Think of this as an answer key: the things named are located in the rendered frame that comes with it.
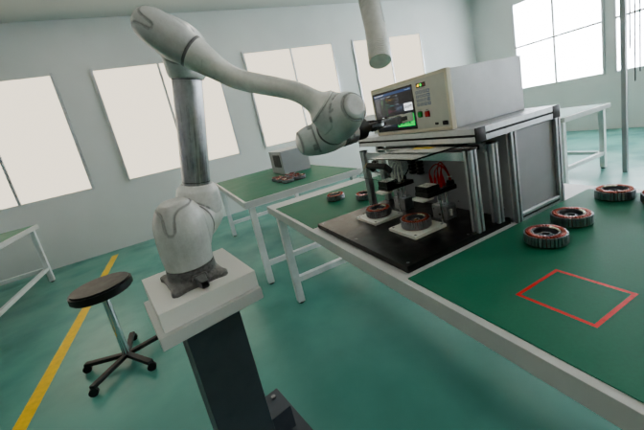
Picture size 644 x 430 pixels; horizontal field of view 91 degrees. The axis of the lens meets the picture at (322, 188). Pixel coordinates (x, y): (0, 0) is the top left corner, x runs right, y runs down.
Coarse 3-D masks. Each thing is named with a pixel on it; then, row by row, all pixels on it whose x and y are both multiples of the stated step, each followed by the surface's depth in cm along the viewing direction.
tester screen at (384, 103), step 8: (408, 88) 122; (384, 96) 136; (392, 96) 131; (400, 96) 127; (408, 96) 123; (376, 104) 143; (384, 104) 137; (392, 104) 133; (384, 112) 139; (392, 112) 134; (400, 112) 130; (408, 112) 125; (384, 128) 142; (392, 128) 137
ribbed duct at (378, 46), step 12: (360, 0) 241; (372, 0) 236; (372, 12) 235; (372, 24) 234; (384, 24) 238; (372, 36) 233; (384, 36) 232; (372, 48) 231; (384, 48) 228; (372, 60) 233; (384, 60) 233
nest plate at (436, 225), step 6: (432, 222) 120; (438, 222) 119; (390, 228) 123; (396, 228) 122; (426, 228) 116; (432, 228) 114; (438, 228) 115; (402, 234) 116; (408, 234) 114; (414, 234) 113; (420, 234) 112; (426, 234) 113
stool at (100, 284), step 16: (80, 288) 195; (96, 288) 190; (112, 288) 187; (80, 304) 179; (96, 304) 182; (112, 320) 198; (128, 336) 224; (128, 352) 204; (112, 368) 193; (96, 384) 182
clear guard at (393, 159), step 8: (448, 144) 112; (456, 144) 108; (464, 144) 105; (392, 152) 120; (400, 152) 116; (408, 152) 112; (416, 152) 108; (424, 152) 105; (432, 152) 102; (440, 152) 101; (368, 160) 118; (376, 160) 113; (384, 160) 109; (392, 160) 105; (400, 160) 102; (408, 160) 98; (392, 168) 103; (400, 168) 100; (408, 168) 96; (360, 176) 116; (368, 176) 112; (376, 176) 108; (384, 176) 104; (392, 176) 101; (400, 176) 97
